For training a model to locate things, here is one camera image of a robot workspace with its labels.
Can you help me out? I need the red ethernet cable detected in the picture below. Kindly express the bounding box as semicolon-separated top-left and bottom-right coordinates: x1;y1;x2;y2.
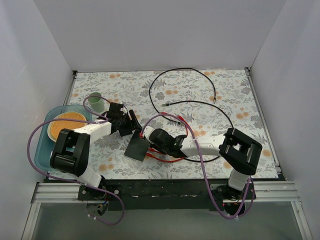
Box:
146;112;196;163
146;113;191;156

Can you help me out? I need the black network switch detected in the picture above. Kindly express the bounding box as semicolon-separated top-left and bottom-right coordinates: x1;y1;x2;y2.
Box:
124;129;150;162

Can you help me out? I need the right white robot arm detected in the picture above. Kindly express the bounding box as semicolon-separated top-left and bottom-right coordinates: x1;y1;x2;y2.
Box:
142;126;263;199

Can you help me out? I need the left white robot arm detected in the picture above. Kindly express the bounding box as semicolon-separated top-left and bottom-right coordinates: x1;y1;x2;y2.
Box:
50;102;142;200

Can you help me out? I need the green plastic cup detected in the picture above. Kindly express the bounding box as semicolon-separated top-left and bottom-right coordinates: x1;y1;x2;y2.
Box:
87;92;105;113

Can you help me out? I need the floral tablecloth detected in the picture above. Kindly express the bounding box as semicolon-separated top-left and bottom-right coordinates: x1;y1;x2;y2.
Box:
69;70;279;179

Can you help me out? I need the orange woven plate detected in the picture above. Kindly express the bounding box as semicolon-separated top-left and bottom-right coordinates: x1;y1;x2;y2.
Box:
47;111;87;142

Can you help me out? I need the teal plastic tray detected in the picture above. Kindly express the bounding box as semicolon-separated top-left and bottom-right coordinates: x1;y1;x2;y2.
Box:
34;104;92;171

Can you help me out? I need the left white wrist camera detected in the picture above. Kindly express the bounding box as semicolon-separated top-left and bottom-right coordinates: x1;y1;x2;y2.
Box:
108;102;128;114

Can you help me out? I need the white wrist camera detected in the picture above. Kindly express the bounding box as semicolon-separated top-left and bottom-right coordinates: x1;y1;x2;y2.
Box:
139;126;155;140
108;102;128;114

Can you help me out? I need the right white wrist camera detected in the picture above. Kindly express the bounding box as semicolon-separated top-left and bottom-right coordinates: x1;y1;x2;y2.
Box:
139;126;155;140

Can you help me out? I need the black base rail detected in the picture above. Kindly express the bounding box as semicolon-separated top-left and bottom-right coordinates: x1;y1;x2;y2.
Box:
77;179;255;215

